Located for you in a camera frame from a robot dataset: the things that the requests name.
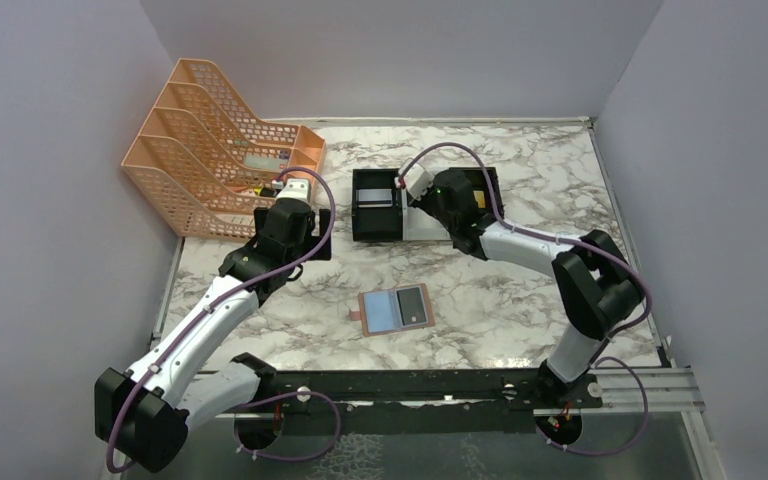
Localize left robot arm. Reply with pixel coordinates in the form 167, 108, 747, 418
94, 198, 334, 473

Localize left black bin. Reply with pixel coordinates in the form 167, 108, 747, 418
351, 168, 403, 242

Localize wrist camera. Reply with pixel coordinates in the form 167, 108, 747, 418
272, 178, 311, 203
394, 163, 434, 201

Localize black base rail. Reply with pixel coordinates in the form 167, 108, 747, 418
118, 367, 703, 439

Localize white middle bin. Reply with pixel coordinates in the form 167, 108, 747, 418
402, 202, 450, 242

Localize gold card in bin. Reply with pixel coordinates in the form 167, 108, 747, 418
473, 190, 486, 209

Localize orange plastic file organizer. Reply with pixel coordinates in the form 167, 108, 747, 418
121, 58, 326, 242

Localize silver card in bin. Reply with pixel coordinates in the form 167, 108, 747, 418
356, 189, 393, 208

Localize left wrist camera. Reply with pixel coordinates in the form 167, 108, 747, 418
272, 178, 311, 203

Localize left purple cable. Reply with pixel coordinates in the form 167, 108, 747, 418
105, 165, 342, 474

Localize black bin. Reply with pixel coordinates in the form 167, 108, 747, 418
462, 167, 505, 217
351, 168, 403, 242

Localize right black bin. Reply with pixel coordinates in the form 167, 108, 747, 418
462, 167, 505, 217

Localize tan leather card holder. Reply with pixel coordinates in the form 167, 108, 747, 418
349, 283, 435, 336

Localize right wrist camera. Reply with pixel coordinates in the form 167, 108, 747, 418
394, 163, 434, 201

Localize dark blue VIP card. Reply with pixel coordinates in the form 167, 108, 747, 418
396, 286, 429, 327

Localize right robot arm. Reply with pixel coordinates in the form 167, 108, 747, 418
397, 167, 644, 407

